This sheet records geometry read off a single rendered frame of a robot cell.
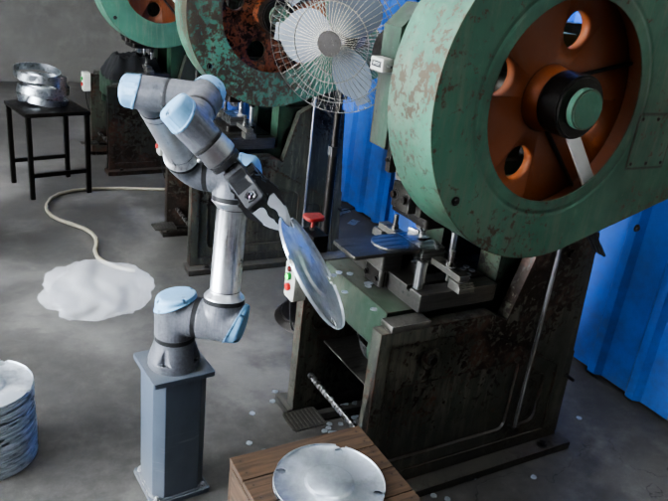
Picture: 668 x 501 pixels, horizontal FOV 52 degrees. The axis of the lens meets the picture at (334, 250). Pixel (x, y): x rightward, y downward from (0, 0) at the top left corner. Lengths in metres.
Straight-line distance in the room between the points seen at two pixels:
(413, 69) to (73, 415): 1.75
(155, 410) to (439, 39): 1.29
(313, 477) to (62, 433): 1.06
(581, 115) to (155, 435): 1.46
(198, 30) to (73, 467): 1.83
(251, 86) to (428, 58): 1.80
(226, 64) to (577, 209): 1.82
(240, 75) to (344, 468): 1.95
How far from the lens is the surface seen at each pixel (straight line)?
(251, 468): 1.90
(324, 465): 1.91
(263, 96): 3.32
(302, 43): 2.89
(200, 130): 1.43
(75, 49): 8.47
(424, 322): 2.07
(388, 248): 2.16
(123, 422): 2.64
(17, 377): 2.45
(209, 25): 3.18
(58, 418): 2.69
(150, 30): 4.91
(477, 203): 1.71
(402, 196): 2.16
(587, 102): 1.77
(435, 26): 1.60
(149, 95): 1.55
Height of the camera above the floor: 1.59
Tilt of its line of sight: 23 degrees down
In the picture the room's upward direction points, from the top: 7 degrees clockwise
